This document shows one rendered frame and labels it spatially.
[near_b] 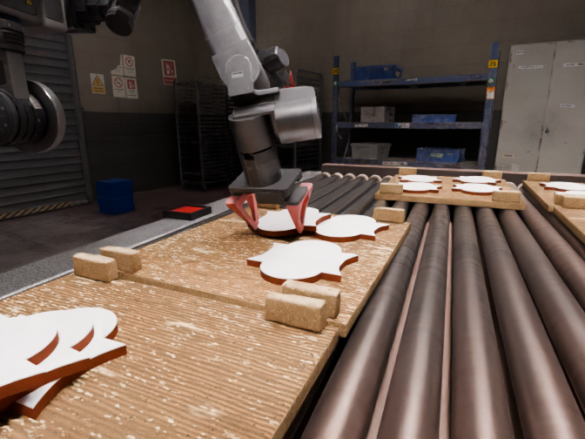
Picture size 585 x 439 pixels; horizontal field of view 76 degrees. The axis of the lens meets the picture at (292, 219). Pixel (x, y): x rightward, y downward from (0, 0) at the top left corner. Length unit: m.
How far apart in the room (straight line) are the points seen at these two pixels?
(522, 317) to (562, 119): 4.43
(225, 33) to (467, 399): 0.51
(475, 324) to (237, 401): 0.26
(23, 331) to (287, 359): 0.20
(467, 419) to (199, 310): 0.25
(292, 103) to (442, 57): 5.02
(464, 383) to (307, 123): 0.35
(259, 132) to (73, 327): 0.32
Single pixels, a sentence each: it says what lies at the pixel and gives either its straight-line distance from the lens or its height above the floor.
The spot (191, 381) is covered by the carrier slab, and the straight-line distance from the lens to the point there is 0.31.
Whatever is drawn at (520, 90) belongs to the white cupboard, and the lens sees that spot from 4.85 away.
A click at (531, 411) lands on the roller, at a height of 0.91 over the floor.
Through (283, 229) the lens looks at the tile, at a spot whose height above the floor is 0.95.
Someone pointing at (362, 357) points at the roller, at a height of 0.92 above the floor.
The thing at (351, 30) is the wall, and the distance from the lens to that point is 5.91.
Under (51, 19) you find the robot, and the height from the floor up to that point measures 1.40.
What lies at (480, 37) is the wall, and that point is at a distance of 5.49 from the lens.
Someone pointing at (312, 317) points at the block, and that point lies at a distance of 0.35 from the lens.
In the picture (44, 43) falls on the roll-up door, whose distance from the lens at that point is 5.84.
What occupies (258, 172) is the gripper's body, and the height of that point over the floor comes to 1.05.
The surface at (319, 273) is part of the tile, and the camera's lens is 0.46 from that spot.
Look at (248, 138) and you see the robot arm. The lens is 0.53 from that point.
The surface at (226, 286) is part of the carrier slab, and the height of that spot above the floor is 0.94.
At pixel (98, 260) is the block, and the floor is 0.96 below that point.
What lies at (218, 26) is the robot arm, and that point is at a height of 1.25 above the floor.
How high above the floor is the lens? 1.12
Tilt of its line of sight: 15 degrees down
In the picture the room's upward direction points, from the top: straight up
